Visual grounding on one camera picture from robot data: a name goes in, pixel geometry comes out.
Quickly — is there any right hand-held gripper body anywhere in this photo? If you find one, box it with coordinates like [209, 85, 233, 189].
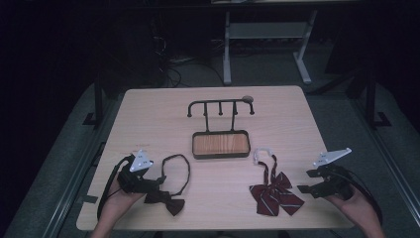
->
[311, 147, 355, 201]

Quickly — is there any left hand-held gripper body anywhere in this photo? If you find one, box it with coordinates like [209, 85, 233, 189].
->
[117, 149, 159, 194]

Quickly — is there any dark brown bow tie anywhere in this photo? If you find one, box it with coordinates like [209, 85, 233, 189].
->
[144, 154, 191, 217]

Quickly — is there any red striped bow tie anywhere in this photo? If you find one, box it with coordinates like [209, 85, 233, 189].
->
[249, 147, 305, 217]

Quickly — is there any black hook rack wooden tray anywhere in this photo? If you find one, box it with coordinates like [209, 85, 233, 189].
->
[186, 97, 256, 161]

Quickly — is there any person's left hand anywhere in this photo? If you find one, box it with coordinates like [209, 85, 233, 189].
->
[98, 182, 147, 229]

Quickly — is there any person's right hand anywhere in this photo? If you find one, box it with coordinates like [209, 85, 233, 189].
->
[325, 185, 376, 226]

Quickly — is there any black metal stand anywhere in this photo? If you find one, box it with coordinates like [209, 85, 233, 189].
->
[364, 63, 392, 130]
[82, 70, 105, 128]

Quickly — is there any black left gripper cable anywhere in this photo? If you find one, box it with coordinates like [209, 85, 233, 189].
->
[96, 155, 133, 221]

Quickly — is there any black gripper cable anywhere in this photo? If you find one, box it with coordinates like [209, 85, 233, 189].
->
[338, 164, 384, 226]
[96, 155, 133, 221]

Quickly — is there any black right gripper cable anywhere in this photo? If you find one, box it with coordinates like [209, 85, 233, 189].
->
[338, 164, 384, 226]

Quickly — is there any bundle of black floor cables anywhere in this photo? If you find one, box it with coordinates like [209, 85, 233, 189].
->
[150, 16, 226, 89]

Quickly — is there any grey metal desk frame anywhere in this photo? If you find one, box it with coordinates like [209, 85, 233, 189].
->
[222, 9, 319, 86]

